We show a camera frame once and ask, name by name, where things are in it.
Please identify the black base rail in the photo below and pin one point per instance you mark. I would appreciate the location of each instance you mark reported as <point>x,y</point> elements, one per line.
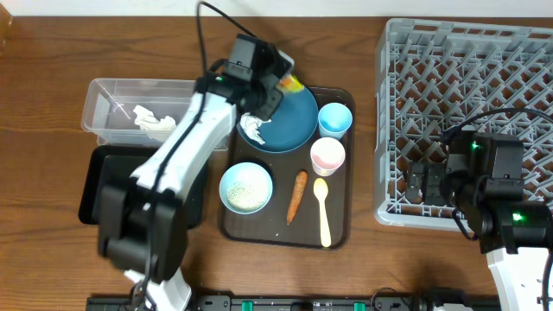
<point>383,300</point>

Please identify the black plastic bin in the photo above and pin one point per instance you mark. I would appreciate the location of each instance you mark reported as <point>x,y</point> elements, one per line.
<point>114,162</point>

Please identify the pink white cup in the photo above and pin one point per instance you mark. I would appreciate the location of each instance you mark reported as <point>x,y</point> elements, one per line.
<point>327,154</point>

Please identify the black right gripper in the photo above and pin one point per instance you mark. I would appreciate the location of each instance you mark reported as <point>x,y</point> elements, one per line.
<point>434,173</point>

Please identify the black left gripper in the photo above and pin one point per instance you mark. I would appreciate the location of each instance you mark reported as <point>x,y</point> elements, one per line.
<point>270,108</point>

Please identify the grey dishwasher rack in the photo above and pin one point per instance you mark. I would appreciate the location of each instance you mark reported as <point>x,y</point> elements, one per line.
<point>434,75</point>

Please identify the light blue cup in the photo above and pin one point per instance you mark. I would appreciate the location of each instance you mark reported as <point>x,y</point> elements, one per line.
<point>334,120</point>

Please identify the clear plastic bin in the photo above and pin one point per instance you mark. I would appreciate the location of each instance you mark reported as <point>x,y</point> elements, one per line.
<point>108,110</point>

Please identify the dark brown serving tray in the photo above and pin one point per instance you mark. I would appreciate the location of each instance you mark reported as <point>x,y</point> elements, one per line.
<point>268,226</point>

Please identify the orange carrot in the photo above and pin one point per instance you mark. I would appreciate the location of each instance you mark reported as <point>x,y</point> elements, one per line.
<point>296,196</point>

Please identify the white tissue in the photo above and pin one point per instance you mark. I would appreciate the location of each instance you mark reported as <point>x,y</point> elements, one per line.
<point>157,129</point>
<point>250,126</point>

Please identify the cream plastic spoon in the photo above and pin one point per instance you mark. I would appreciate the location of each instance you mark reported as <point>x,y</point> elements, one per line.
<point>321,192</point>

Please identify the light blue bowl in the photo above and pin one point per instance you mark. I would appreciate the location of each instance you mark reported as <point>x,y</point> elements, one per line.
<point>245,188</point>

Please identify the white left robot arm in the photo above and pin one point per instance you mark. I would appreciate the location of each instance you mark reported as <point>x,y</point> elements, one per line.
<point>142,218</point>

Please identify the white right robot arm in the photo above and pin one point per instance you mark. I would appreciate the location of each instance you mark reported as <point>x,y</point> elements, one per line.
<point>481,179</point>

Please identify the dark blue plate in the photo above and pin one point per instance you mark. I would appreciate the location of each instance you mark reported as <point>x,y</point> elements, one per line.
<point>292,124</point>

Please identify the yellow snack wrapper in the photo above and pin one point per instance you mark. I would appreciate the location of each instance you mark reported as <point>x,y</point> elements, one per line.
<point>290,84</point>

